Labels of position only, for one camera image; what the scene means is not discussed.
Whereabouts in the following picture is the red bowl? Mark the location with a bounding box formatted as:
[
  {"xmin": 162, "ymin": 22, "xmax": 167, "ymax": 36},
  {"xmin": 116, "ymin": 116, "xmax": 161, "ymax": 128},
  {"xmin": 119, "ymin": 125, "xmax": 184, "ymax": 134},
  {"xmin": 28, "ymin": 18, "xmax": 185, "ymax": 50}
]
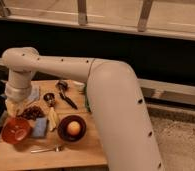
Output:
[{"xmin": 1, "ymin": 118, "xmax": 31, "ymax": 145}]

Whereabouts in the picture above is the silver spoon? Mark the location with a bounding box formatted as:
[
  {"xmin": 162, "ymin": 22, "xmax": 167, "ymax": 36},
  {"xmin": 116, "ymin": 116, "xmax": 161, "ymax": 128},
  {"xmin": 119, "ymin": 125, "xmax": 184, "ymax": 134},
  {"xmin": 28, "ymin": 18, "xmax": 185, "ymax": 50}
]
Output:
[{"xmin": 31, "ymin": 146, "xmax": 64, "ymax": 154}]

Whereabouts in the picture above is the white cup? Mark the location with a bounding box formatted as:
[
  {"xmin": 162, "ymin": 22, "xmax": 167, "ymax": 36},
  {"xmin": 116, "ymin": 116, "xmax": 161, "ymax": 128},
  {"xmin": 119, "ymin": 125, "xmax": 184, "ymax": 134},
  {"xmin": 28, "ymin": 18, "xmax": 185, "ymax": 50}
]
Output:
[{"xmin": 73, "ymin": 81, "xmax": 85, "ymax": 92}]

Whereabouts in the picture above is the blue grey cloth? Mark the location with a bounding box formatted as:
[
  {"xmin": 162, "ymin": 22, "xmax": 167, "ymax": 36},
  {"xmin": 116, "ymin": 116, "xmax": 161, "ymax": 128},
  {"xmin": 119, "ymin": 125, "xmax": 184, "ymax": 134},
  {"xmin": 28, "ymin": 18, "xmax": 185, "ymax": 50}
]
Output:
[{"xmin": 28, "ymin": 85, "xmax": 40, "ymax": 103}]

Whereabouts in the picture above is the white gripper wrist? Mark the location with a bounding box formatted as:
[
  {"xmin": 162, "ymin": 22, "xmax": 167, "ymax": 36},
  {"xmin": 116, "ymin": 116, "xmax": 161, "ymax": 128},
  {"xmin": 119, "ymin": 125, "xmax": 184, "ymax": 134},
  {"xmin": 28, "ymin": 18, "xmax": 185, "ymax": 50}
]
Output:
[{"xmin": 5, "ymin": 81, "xmax": 32, "ymax": 117}]

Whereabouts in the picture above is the wooden table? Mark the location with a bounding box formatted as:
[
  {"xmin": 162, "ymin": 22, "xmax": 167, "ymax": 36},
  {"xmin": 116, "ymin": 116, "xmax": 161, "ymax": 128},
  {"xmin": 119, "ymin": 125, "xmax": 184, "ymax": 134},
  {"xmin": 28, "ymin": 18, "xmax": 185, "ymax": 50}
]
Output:
[{"xmin": 0, "ymin": 80, "xmax": 107, "ymax": 171}]

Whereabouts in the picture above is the yellow orange ball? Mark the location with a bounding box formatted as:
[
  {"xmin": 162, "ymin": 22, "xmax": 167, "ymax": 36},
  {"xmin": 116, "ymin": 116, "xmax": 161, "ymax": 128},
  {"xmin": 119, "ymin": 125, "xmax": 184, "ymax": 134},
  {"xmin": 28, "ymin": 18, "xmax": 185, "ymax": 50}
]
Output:
[{"xmin": 67, "ymin": 121, "xmax": 81, "ymax": 136}]

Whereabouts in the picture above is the dark purple bowl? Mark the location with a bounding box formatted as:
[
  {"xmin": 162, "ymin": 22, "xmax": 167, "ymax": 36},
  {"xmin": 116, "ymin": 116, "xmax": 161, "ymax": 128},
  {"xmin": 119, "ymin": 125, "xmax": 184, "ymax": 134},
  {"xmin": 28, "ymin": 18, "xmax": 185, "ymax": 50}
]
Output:
[{"xmin": 58, "ymin": 115, "xmax": 87, "ymax": 142}]

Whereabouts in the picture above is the dark grapes bunch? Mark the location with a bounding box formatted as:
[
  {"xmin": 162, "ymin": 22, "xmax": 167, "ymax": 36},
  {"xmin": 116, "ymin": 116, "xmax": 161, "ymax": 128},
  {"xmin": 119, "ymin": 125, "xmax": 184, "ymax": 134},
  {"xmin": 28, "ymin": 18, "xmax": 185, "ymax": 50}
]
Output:
[{"xmin": 20, "ymin": 106, "xmax": 45, "ymax": 120}]

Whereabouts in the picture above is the blue sponge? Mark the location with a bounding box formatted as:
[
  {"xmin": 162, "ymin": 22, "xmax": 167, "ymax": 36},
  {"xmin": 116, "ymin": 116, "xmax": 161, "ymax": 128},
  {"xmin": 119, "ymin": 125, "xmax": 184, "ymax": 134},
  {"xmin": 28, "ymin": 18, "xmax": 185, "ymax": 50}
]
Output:
[{"xmin": 32, "ymin": 117, "xmax": 47, "ymax": 138}]

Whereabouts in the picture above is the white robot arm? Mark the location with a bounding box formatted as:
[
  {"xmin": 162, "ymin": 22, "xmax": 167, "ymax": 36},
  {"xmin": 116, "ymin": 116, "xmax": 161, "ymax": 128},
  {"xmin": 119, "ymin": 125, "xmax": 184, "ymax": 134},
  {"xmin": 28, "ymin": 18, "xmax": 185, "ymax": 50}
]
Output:
[{"xmin": 2, "ymin": 47, "xmax": 165, "ymax": 171}]

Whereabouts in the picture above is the black handled peeler tool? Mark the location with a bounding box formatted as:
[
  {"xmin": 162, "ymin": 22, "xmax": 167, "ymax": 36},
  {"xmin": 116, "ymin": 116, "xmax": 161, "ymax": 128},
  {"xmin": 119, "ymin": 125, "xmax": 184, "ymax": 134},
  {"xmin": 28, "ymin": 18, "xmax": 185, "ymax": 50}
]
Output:
[{"xmin": 56, "ymin": 80, "xmax": 78, "ymax": 109}]

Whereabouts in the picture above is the green plastic tray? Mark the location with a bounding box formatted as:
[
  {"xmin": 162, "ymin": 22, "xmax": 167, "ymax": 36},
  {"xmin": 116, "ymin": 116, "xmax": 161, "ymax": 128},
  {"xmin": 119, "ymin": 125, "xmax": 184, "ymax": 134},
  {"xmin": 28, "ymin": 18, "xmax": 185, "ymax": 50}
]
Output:
[{"xmin": 84, "ymin": 85, "xmax": 91, "ymax": 112}]

